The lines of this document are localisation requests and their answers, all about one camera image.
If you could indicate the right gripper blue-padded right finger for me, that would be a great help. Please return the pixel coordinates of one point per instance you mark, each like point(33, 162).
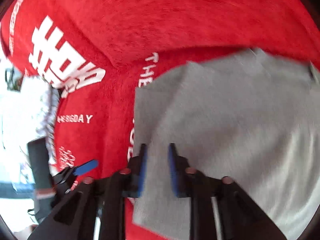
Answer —
point(219, 208)

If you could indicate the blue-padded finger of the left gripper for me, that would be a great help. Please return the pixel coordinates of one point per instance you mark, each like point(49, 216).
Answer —
point(65, 179)

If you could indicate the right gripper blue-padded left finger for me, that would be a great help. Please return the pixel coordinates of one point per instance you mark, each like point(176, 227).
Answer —
point(73, 217)

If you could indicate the grey knitted sweater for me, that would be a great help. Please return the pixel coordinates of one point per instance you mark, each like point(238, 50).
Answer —
point(250, 116)

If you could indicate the red printed bed blanket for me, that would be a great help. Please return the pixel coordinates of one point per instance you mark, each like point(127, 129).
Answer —
point(98, 52)

